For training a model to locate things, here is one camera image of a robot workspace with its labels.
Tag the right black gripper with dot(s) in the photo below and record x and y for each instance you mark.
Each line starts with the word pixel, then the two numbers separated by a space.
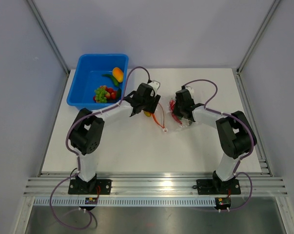
pixel 176 111

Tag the left small circuit board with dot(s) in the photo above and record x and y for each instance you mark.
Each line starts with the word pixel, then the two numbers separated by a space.
pixel 91 200

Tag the right side aluminium rail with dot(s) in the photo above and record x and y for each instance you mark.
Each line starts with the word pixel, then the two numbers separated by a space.
pixel 261 154

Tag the aluminium corner post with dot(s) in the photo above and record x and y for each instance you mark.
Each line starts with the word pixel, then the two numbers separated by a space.
pixel 43 26
pixel 256 39

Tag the blue plastic bin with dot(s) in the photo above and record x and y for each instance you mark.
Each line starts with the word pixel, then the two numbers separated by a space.
pixel 87 79

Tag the red fake chili pepper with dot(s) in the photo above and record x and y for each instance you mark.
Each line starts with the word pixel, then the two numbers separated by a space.
pixel 176 118

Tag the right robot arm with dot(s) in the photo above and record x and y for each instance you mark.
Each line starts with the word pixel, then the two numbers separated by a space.
pixel 236 137

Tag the aluminium rail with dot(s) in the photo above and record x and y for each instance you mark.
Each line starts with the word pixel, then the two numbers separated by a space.
pixel 155 184
pixel 261 154

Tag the green fake chili pepper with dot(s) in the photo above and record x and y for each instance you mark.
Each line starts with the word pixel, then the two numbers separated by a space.
pixel 112 78

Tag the yellow orange fake mango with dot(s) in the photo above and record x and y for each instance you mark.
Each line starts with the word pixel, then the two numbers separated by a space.
pixel 118 74

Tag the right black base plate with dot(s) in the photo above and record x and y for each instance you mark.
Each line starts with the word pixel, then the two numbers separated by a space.
pixel 213 187

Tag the right aluminium corner post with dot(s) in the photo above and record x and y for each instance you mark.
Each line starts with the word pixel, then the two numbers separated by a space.
pixel 256 39

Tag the green fake lettuce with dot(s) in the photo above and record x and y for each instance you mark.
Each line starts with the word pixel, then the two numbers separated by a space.
pixel 100 94

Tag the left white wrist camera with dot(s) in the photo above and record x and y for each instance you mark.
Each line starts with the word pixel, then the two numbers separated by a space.
pixel 155 85

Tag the right small circuit board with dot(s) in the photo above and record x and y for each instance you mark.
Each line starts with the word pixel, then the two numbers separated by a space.
pixel 223 202

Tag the dark green fake leaf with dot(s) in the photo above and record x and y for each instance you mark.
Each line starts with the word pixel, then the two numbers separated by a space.
pixel 118 94

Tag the aluminium front rail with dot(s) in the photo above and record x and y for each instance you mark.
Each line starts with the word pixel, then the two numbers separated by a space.
pixel 155 184

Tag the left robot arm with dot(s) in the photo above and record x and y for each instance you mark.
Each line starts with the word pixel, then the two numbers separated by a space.
pixel 86 131

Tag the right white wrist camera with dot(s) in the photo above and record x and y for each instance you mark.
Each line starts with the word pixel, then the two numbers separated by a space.
pixel 189 88

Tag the small circuit board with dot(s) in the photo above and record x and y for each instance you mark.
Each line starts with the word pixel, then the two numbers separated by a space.
pixel 91 200
pixel 223 202

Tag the clear zip top bag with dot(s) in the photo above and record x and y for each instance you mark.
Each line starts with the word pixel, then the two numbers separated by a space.
pixel 165 119

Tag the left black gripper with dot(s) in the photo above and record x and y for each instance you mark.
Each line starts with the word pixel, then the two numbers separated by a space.
pixel 154 101

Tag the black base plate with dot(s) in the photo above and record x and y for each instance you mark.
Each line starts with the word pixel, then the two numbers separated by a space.
pixel 99 186
pixel 213 187

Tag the red fake strawberry bunch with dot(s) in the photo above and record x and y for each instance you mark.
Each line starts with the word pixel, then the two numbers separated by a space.
pixel 111 96

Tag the white slotted cable duct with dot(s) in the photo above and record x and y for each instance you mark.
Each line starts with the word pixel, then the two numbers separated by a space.
pixel 129 201

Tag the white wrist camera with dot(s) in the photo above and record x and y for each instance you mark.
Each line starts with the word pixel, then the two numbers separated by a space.
pixel 155 85
pixel 189 88

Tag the left aluminium corner post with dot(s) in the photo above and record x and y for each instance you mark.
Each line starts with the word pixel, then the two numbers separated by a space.
pixel 43 26

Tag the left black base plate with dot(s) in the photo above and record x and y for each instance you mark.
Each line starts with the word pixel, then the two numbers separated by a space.
pixel 99 186

